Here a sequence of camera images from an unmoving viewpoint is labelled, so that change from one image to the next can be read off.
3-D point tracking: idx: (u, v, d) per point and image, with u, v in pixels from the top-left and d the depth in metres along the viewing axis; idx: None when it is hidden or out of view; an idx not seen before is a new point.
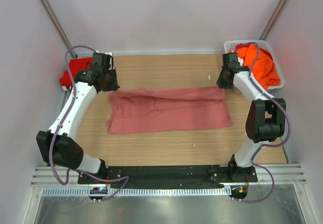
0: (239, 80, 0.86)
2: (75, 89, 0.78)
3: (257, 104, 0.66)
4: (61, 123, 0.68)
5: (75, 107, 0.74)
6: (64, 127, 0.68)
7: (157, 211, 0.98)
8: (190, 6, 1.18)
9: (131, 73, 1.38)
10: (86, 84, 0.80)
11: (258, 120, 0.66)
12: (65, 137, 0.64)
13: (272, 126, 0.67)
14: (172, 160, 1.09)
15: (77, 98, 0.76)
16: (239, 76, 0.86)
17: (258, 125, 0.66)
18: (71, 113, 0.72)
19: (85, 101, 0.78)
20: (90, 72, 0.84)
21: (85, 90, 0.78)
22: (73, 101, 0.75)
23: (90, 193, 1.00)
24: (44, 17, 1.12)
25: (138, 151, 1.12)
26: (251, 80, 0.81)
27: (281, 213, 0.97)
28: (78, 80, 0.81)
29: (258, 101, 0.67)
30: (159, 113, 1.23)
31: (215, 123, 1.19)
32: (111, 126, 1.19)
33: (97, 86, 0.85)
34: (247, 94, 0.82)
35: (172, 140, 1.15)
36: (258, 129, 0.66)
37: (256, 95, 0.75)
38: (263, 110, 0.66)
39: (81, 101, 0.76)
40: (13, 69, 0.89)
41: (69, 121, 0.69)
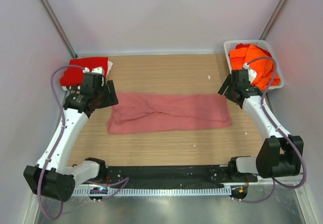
0: (249, 106, 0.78)
2: (64, 116, 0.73)
3: (272, 144, 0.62)
4: (49, 157, 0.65)
5: (64, 137, 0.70)
6: (53, 162, 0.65)
7: (157, 211, 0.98)
8: (189, 6, 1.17)
9: (132, 74, 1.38)
10: (75, 111, 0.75)
11: (271, 161, 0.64)
12: (54, 173, 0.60)
13: (286, 166, 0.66)
14: (172, 160, 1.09)
15: (67, 127, 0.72)
16: (250, 102, 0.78)
17: (272, 165, 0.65)
18: (60, 145, 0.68)
19: (75, 128, 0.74)
20: (80, 98, 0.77)
21: (75, 117, 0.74)
22: (62, 131, 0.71)
23: (90, 193, 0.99)
24: (44, 17, 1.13)
25: (138, 151, 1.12)
26: (263, 110, 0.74)
27: (281, 213, 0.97)
28: (68, 106, 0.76)
29: (273, 140, 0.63)
30: (159, 113, 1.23)
31: (215, 123, 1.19)
32: (111, 126, 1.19)
33: (90, 110, 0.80)
34: (257, 122, 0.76)
35: (172, 140, 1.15)
36: (271, 169, 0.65)
37: (268, 129, 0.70)
38: (277, 151, 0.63)
39: (70, 130, 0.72)
40: (13, 70, 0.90)
41: (58, 154, 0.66)
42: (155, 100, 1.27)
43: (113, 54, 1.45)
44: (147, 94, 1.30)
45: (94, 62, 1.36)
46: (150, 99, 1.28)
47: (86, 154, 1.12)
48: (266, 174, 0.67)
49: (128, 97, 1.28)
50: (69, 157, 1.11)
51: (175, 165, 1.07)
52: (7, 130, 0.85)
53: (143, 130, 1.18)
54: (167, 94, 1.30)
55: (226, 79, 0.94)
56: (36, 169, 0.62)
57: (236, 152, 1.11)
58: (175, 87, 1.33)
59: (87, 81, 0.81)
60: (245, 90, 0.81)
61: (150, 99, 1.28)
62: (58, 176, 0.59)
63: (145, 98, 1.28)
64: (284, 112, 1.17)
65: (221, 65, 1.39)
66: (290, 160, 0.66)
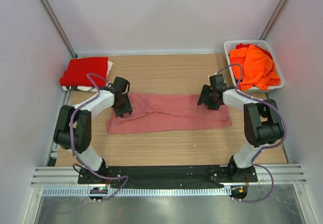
0: (229, 96, 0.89)
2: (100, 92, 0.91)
3: (250, 107, 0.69)
4: (85, 103, 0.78)
5: (98, 101, 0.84)
6: (87, 107, 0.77)
7: (157, 211, 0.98)
8: (189, 6, 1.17)
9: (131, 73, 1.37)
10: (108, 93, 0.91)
11: (255, 123, 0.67)
12: (86, 112, 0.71)
13: (272, 128, 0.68)
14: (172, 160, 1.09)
15: (101, 97, 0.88)
16: (229, 92, 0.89)
17: (257, 128, 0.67)
18: (94, 102, 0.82)
19: (104, 101, 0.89)
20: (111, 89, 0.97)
21: (107, 94, 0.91)
22: (97, 96, 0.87)
23: (90, 193, 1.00)
24: (44, 17, 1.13)
25: (138, 151, 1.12)
26: (238, 93, 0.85)
27: (281, 213, 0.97)
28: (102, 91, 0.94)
29: (251, 104, 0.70)
30: (159, 113, 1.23)
31: (214, 123, 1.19)
32: (111, 126, 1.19)
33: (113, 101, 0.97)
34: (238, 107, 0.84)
35: (172, 140, 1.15)
36: (258, 132, 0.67)
37: (245, 101, 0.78)
38: (256, 112, 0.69)
39: (102, 99, 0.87)
40: (13, 70, 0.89)
41: (91, 106, 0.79)
42: (155, 100, 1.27)
43: (113, 54, 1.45)
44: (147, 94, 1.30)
45: (93, 62, 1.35)
46: (150, 99, 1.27)
47: None
48: (256, 141, 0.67)
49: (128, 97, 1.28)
50: (69, 157, 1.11)
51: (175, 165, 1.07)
52: (7, 131, 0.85)
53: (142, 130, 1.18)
54: (167, 95, 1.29)
55: (203, 88, 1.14)
56: (73, 107, 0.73)
57: (236, 152, 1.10)
58: (175, 87, 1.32)
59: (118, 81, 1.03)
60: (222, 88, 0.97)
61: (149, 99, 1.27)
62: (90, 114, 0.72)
63: (145, 99, 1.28)
64: (284, 112, 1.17)
65: (221, 65, 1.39)
66: (271, 122, 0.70)
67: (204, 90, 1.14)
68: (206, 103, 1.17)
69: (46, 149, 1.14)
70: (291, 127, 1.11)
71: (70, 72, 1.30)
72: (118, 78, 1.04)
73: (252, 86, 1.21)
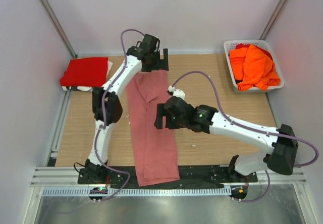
0: (219, 128, 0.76)
2: (127, 60, 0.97)
3: (280, 154, 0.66)
4: (111, 83, 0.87)
5: (125, 73, 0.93)
6: (115, 87, 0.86)
7: (157, 211, 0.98)
8: (189, 6, 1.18)
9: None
10: (135, 58, 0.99)
11: (289, 162, 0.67)
12: (114, 96, 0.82)
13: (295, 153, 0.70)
14: (165, 160, 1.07)
15: (127, 67, 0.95)
16: (219, 125, 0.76)
17: (291, 164, 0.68)
18: (121, 77, 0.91)
19: (132, 70, 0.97)
20: (139, 51, 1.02)
21: (134, 62, 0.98)
22: (123, 69, 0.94)
23: (90, 193, 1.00)
24: (44, 17, 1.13)
25: (133, 150, 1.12)
26: (235, 124, 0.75)
27: (281, 213, 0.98)
28: (130, 54, 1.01)
29: (278, 149, 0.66)
30: (147, 110, 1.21)
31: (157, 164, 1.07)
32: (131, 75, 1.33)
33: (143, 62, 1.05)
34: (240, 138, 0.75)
35: (168, 141, 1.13)
36: (292, 166, 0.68)
37: (262, 139, 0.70)
38: (287, 153, 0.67)
39: (129, 70, 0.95)
40: (13, 69, 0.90)
41: (118, 84, 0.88)
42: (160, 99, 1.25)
43: (113, 54, 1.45)
44: (150, 89, 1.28)
45: (94, 61, 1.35)
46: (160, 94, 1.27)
47: (87, 154, 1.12)
48: (291, 172, 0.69)
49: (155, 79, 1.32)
50: (69, 157, 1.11)
51: (167, 167, 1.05)
52: (7, 131, 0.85)
53: (139, 129, 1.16)
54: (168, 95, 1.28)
55: (159, 108, 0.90)
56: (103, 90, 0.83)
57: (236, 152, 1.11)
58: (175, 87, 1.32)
59: (147, 40, 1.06)
60: (198, 117, 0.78)
61: (153, 93, 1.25)
62: (116, 98, 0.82)
63: (159, 90, 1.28)
64: (284, 112, 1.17)
65: (221, 65, 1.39)
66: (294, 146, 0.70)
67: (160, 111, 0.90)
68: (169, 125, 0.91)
69: (46, 150, 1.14)
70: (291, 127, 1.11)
71: (70, 72, 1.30)
72: (145, 38, 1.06)
73: (252, 86, 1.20)
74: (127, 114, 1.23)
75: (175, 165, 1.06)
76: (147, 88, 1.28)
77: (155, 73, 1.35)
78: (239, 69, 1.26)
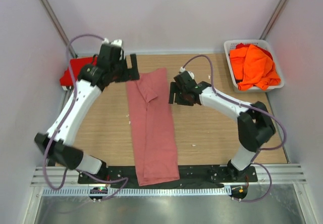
0: (207, 99, 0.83)
2: (76, 89, 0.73)
3: (244, 119, 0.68)
4: (58, 127, 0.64)
5: (75, 110, 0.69)
6: (62, 132, 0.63)
7: (157, 211, 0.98)
8: (189, 6, 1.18)
9: None
10: (88, 84, 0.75)
11: (252, 132, 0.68)
12: (61, 144, 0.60)
13: (266, 130, 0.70)
14: (165, 160, 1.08)
15: (78, 99, 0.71)
16: (206, 95, 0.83)
17: (254, 135, 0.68)
18: (71, 115, 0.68)
19: (86, 103, 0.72)
20: (93, 72, 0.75)
21: (87, 91, 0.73)
22: (73, 103, 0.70)
23: (90, 193, 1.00)
24: (44, 17, 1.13)
25: (134, 150, 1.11)
26: (219, 96, 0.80)
27: (281, 213, 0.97)
28: (82, 79, 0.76)
29: (243, 115, 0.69)
30: (147, 110, 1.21)
31: (157, 164, 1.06)
32: (132, 75, 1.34)
33: (101, 85, 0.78)
34: (222, 110, 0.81)
35: (168, 141, 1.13)
36: (256, 140, 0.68)
37: (234, 109, 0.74)
38: (251, 121, 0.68)
39: (81, 103, 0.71)
40: (14, 70, 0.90)
41: (67, 125, 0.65)
42: (159, 99, 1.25)
43: None
44: (150, 89, 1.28)
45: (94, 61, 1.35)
46: (159, 94, 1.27)
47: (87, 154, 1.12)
48: (256, 145, 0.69)
49: (154, 79, 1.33)
50: None
51: (167, 167, 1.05)
52: (7, 131, 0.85)
53: (139, 129, 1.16)
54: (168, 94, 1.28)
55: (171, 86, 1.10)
56: (48, 137, 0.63)
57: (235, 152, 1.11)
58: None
59: (104, 52, 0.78)
60: (194, 88, 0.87)
61: (153, 94, 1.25)
62: (65, 149, 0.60)
63: (158, 90, 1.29)
64: (284, 111, 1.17)
65: (221, 65, 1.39)
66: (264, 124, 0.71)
67: (172, 89, 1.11)
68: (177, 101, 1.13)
69: None
70: (291, 127, 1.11)
71: (70, 72, 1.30)
72: (104, 50, 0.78)
73: (252, 86, 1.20)
74: (127, 114, 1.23)
75: (175, 165, 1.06)
76: (147, 88, 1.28)
77: (155, 73, 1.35)
78: (239, 69, 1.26)
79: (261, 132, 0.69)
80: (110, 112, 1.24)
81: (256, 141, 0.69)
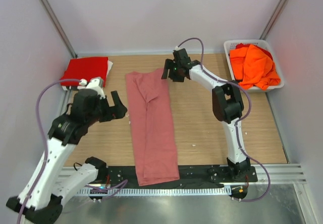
0: (194, 73, 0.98)
2: (47, 149, 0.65)
3: (217, 91, 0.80)
4: (29, 193, 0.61)
5: (46, 174, 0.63)
6: (33, 199, 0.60)
7: (156, 211, 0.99)
8: (189, 6, 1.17)
9: (131, 72, 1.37)
10: (60, 143, 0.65)
11: (221, 104, 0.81)
12: (31, 214, 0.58)
13: (234, 106, 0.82)
14: (165, 161, 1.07)
15: (49, 161, 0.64)
16: (194, 69, 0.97)
17: (223, 107, 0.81)
18: (42, 180, 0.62)
19: (59, 162, 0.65)
20: (64, 128, 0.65)
21: (58, 150, 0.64)
22: (43, 165, 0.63)
23: (90, 193, 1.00)
24: (44, 17, 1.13)
25: (134, 150, 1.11)
26: (204, 72, 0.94)
27: (281, 213, 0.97)
28: (52, 136, 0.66)
29: (217, 88, 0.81)
30: (147, 110, 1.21)
31: (157, 165, 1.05)
32: (132, 75, 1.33)
33: (76, 140, 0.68)
34: (204, 84, 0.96)
35: (168, 141, 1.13)
36: (224, 111, 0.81)
37: (212, 84, 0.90)
38: (222, 95, 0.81)
39: (53, 166, 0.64)
40: (14, 70, 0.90)
41: (39, 190, 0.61)
42: (159, 99, 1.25)
43: (112, 53, 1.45)
44: (151, 89, 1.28)
45: (93, 61, 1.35)
46: (159, 93, 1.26)
47: (87, 154, 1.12)
48: (224, 116, 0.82)
49: (154, 78, 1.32)
50: (69, 157, 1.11)
51: (167, 167, 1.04)
52: (8, 131, 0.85)
53: (139, 129, 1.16)
54: (168, 94, 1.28)
55: (166, 63, 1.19)
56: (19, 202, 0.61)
57: None
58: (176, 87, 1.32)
59: (77, 103, 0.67)
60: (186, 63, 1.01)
61: (153, 94, 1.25)
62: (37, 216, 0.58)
63: (158, 89, 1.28)
64: (284, 112, 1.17)
65: (221, 65, 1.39)
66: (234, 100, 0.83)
67: (166, 66, 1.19)
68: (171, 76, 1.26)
69: None
70: (291, 127, 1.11)
71: (70, 72, 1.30)
72: (76, 100, 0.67)
73: (252, 86, 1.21)
74: (127, 114, 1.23)
75: (175, 165, 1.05)
76: (148, 89, 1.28)
77: (155, 73, 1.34)
78: (239, 69, 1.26)
79: (229, 105, 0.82)
80: None
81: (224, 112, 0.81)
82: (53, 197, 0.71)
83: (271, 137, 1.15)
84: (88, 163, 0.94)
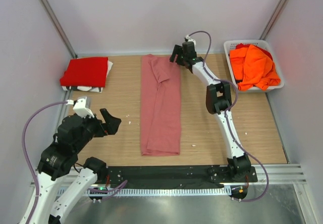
0: (196, 69, 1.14)
2: (38, 184, 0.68)
3: (211, 89, 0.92)
4: None
5: (39, 207, 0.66)
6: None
7: (156, 211, 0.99)
8: (189, 6, 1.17)
9: (148, 54, 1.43)
10: (49, 177, 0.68)
11: (213, 99, 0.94)
12: None
13: (222, 102, 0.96)
14: (169, 136, 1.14)
15: (41, 195, 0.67)
16: (197, 67, 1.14)
17: (214, 102, 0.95)
18: (36, 213, 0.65)
19: (51, 193, 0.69)
20: (53, 162, 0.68)
21: (48, 183, 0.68)
22: (36, 200, 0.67)
23: (90, 193, 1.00)
24: (43, 17, 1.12)
25: (141, 125, 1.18)
26: (205, 70, 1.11)
27: (281, 213, 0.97)
28: (42, 170, 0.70)
29: (211, 86, 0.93)
30: (158, 89, 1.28)
31: (163, 142, 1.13)
32: (151, 57, 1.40)
33: (67, 170, 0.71)
34: (202, 79, 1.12)
35: (174, 120, 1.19)
36: (214, 105, 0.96)
37: (208, 80, 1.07)
38: (215, 93, 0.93)
39: (44, 200, 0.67)
40: (13, 70, 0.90)
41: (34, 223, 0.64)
42: (170, 80, 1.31)
43: (112, 54, 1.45)
44: (163, 70, 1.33)
45: (94, 62, 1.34)
46: (171, 76, 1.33)
47: (87, 154, 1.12)
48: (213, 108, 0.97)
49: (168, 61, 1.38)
50: None
51: (170, 143, 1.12)
52: (7, 131, 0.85)
53: (148, 106, 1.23)
54: (180, 76, 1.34)
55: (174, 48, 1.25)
56: None
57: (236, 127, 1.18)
58: (184, 72, 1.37)
59: (61, 135, 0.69)
60: (192, 60, 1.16)
61: (165, 75, 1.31)
62: None
63: (171, 71, 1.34)
64: (284, 112, 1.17)
65: (221, 65, 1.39)
66: (224, 97, 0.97)
67: (174, 50, 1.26)
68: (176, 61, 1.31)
69: None
70: (291, 127, 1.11)
71: (70, 72, 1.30)
72: (60, 132, 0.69)
73: (252, 86, 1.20)
74: (127, 114, 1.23)
75: (177, 142, 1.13)
76: (161, 70, 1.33)
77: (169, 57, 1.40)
78: (239, 69, 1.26)
79: (219, 101, 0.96)
80: (110, 111, 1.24)
81: (214, 106, 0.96)
82: (51, 218, 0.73)
83: (270, 137, 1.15)
84: (87, 167, 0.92)
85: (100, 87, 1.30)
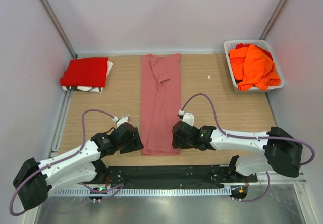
0: (219, 144, 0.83)
2: (84, 145, 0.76)
3: (272, 153, 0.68)
4: (51, 164, 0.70)
5: (73, 160, 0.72)
6: (51, 169, 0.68)
7: (157, 211, 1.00)
8: (190, 5, 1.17)
9: (148, 54, 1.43)
10: (96, 147, 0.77)
11: (285, 161, 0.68)
12: (42, 180, 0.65)
13: (293, 151, 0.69)
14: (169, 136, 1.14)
15: (81, 154, 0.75)
16: (217, 140, 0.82)
17: (289, 163, 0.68)
18: (66, 162, 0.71)
19: (85, 159, 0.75)
20: (105, 142, 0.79)
21: (93, 151, 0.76)
22: (75, 154, 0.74)
23: (90, 193, 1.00)
24: (44, 17, 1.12)
25: (141, 125, 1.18)
26: (231, 135, 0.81)
27: (281, 214, 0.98)
28: (93, 140, 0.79)
29: (269, 150, 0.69)
30: (158, 89, 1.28)
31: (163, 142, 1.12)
32: (151, 57, 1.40)
33: (103, 155, 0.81)
34: (239, 148, 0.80)
35: (174, 119, 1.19)
36: (292, 165, 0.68)
37: (253, 144, 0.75)
38: (280, 151, 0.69)
39: (80, 158, 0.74)
40: (13, 70, 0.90)
41: (58, 167, 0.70)
42: (170, 81, 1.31)
43: (113, 54, 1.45)
44: (163, 70, 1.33)
45: (94, 62, 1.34)
46: (171, 76, 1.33)
47: None
48: (295, 170, 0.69)
49: (168, 61, 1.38)
50: None
51: (170, 142, 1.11)
52: (7, 132, 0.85)
53: (148, 107, 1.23)
54: (180, 76, 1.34)
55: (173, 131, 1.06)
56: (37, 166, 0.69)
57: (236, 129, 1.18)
58: (184, 72, 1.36)
59: (122, 133, 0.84)
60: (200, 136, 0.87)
61: (165, 75, 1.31)
62: (41, 186, 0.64)
63: (171, 71, 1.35)
64: (284, 112, 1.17)
65: (221, 65, 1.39)
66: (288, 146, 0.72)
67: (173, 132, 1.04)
68: (180, 147, 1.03)
69: (46, 149, 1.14)
70: (291, 127, 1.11)
71: (70, 72, 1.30)
72: (120, 130, 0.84)
73: (252, 86, 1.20)
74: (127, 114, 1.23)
75: None
76: (161, 70, 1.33)
77: (169, 57, 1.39)
78: (239, 69, 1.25)
79: (292, 156, 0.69)
80: (110, 112, 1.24)
81: (294, 169, 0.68)
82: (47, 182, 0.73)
83: None
84: None
85: (100, 87, 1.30)
